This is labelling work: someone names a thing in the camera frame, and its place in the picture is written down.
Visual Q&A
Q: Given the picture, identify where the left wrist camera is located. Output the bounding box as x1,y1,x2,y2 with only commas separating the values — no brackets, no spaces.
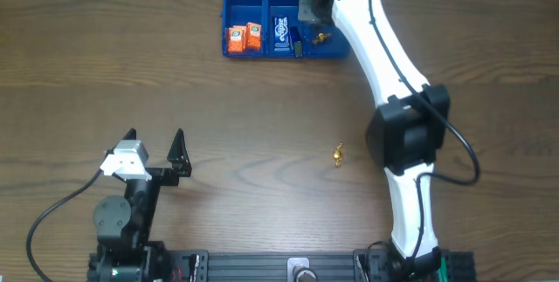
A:
99,138,153,182

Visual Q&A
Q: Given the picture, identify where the orange candy box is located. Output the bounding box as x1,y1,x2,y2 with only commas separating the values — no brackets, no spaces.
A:
225,25,247,54
244,22,264,52

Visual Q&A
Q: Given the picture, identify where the blue tray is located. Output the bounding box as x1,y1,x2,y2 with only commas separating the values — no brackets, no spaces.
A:
221,0,351,60

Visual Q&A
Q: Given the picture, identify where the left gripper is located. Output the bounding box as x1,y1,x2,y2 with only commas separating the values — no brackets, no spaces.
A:
121,127,194,188

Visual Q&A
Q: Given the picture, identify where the mounting rail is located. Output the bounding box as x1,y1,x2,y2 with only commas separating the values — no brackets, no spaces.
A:
168,250,475,282

